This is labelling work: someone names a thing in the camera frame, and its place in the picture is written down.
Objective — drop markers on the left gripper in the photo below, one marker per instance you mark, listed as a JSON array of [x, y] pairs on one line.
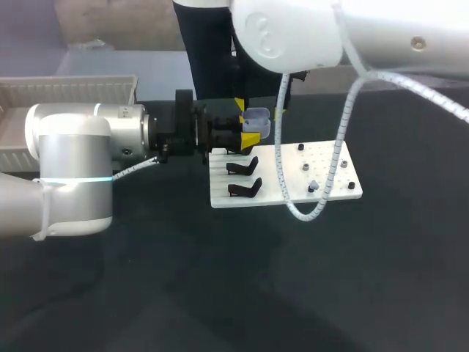
[[181, 124]]

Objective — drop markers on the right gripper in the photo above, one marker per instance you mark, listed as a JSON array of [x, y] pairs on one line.
[[262, 82]]

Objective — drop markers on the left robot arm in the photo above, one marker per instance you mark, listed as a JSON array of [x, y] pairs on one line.
[[73, 146]]

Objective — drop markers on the white earbud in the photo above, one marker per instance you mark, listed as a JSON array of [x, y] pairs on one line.
[[313, 186]]

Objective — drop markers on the pale blue earbud case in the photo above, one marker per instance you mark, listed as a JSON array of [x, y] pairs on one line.
[[256, 121]]

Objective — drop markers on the white plate with black stands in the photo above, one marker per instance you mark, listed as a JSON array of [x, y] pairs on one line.
[[278, 176]]

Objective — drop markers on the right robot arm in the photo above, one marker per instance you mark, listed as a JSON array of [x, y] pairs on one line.
[[329, 33]]

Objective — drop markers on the grey slotted basket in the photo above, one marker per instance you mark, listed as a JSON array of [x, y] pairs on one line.
[[66, 91]]

